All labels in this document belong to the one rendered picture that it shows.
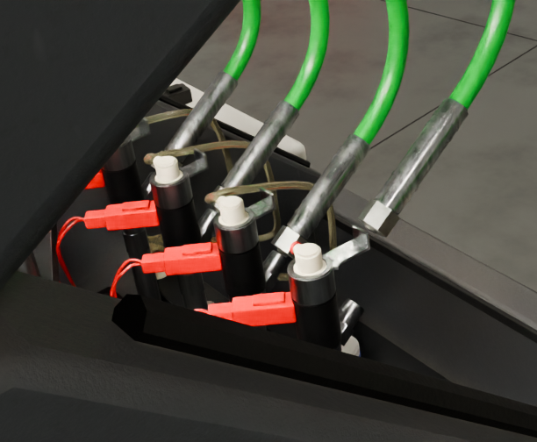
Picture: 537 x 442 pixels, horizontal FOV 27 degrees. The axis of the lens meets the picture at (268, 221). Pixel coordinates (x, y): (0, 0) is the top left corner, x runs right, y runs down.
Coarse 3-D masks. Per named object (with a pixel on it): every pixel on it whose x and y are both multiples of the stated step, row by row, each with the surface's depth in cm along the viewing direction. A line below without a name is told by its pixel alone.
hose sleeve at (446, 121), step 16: (448, 112) 68; (464, 112) 69; (432, 128) 68; (448, 128) 68; (416, 144) 69; (432, 144) 68; (416, 160) 68; (432, 160) 68; (400, 176) 68; (416, 176) 68; (384, 192) 68; (400, 192) 68; (400, 208) 68
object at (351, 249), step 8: (352, 240) 69; (336, 248) 68; (344, 248) 68; (352, 248) 68; (360, 248) 68; (368, 248) 68; (328, 256) 68; (336, 256) 68; (344, 256) 68; (352, 256) 68; (336, 264) 67
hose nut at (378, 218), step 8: (368, 208) 69; (376, 208) 68; (384, 208) 68; (360, 216) 69; (368, 216) 68; (376, 216) 68; (384, 216) 68; (392, 216) 68; (368, 224) 68; (376, 224) 68; (384, 224) 68; (392, 224) 68; (376, 232) 69; (384, 232) 68
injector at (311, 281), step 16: (288, 272) 67; (304, 288) 66; (320, 288) 66; (304, 304) 67; (320, 304) 67; (336, 304) 68; (352, 304) 70; (304, 320) 67; (320, 320) 67; (336, 320) 68; (352, 320) 70; (304, 336) 68; (320, 336) 68; (336, 336) 69
